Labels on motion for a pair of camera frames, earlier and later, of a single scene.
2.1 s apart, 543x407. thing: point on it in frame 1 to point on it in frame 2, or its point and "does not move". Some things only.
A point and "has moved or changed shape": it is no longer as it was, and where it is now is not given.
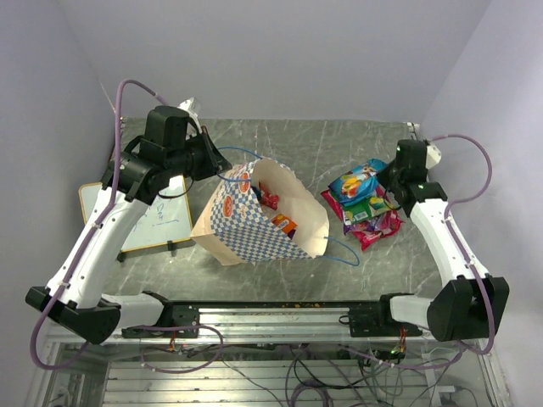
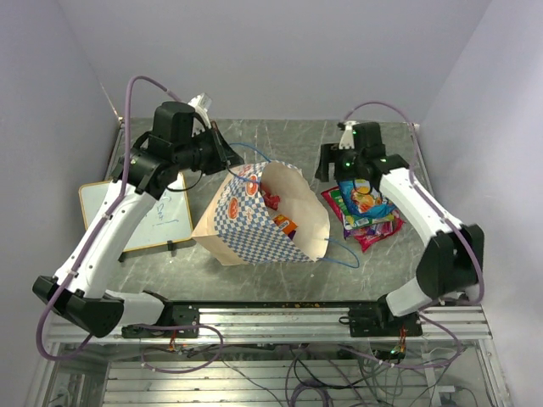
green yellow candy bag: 374,207 to 353,220
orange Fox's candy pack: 285,224 does not move
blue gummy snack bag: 360,183 has moved or changed shape
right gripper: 382,175 to 330,153
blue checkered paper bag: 260,210 does not move
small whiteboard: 167,220 does not move
